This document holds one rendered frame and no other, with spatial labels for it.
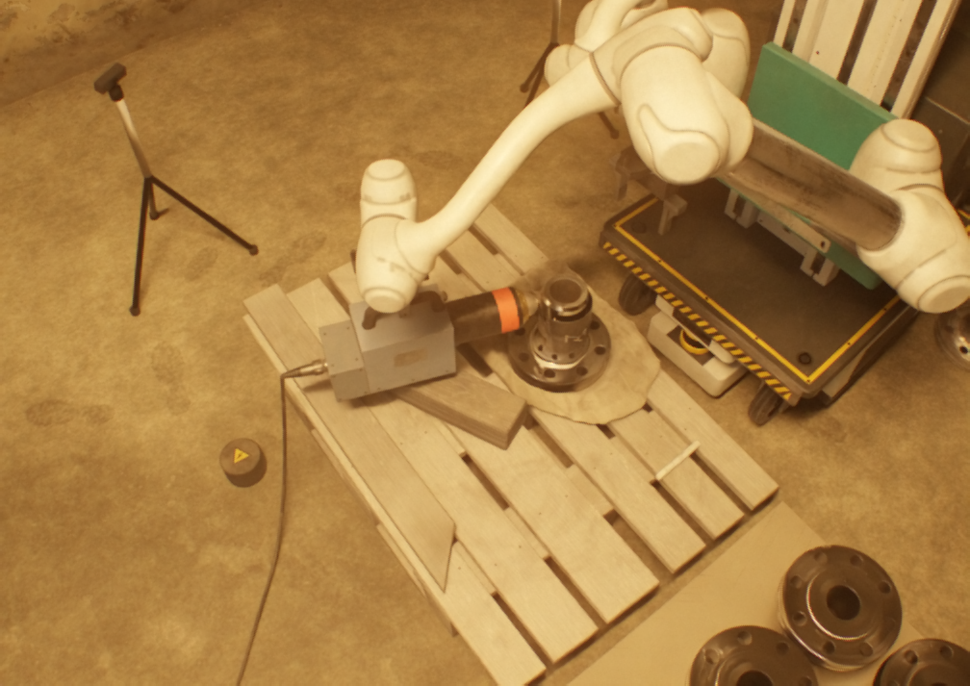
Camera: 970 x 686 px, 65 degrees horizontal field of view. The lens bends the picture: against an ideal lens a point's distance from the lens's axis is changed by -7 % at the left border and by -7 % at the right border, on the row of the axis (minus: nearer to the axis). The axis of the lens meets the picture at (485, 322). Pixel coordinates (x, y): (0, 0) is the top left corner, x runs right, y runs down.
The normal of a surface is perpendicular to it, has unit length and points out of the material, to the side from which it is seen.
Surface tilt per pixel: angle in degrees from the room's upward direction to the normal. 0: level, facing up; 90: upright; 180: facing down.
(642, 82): 49
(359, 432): 0
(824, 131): 90
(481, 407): 0
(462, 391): 0
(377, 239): 28
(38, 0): 90
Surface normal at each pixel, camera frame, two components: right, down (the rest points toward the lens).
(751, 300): 0.00, -0.62
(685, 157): -0.06, 0.75
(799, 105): -0.77, 0.51
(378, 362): 0.30, 0.75
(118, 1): 0.58, 0.64
